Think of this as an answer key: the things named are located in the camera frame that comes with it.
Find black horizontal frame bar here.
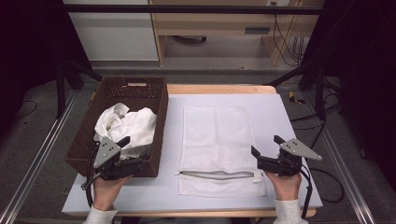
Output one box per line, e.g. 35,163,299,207
62,4,323,15

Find black floor cables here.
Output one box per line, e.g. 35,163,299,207
289,102,342,149

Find pale grey table mat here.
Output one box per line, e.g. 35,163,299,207
61,93,324,217

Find black looped floor cable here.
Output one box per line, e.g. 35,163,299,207
308,167,346,203

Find black metal stand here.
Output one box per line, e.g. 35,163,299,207
55,59,104,119
266,60,342,121

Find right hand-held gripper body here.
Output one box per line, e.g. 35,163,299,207
256,137,323,178

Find brown woven basket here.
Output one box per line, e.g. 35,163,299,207
64,77,170,178

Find thin black floor cable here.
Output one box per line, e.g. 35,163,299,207
14,99,38,119

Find hanging black desk cables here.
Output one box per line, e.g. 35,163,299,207
271,1,310,67

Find white cabinet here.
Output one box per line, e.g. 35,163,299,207
62,0,160,63

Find white garment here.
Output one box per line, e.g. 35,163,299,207
92,102,159,161

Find yellow and black tool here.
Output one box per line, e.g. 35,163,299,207
288,91,306,105

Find black curtain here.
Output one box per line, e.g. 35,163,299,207
302,0,396,190
0,0,92,141

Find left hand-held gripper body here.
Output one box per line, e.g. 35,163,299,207
90,135,151,182

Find aluminium floor rail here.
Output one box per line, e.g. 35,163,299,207
302,92,378,224
0,89,79,224

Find light wooden desk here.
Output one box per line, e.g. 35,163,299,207
148,0,327,67

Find person's right hand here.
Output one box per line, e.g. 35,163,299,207
264,171,303,202

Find white mesh laundry bag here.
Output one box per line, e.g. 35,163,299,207
173,105,267,199

